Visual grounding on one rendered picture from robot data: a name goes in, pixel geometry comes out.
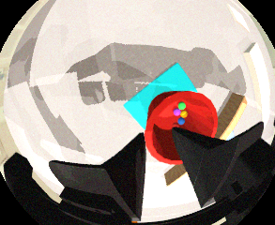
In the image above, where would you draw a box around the red cup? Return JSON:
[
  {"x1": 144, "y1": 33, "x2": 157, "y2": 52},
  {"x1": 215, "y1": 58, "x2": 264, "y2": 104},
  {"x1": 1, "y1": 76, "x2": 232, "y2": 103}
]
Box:
[{"x1": 145, "y1": 90, "x2": 217, "y2": 165}]

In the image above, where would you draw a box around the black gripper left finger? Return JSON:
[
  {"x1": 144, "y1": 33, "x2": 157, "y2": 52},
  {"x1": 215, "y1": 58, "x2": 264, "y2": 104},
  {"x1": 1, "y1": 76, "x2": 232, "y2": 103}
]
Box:
[{"x1": 48, "y1": 132, "x2": 147, "y2": 221}]

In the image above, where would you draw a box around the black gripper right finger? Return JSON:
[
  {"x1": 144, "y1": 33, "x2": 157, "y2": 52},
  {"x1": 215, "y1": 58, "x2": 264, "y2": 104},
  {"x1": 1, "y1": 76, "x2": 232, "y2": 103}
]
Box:
[{"x1": 171, "y1": 121, "x2": 265, "y2": 209}]

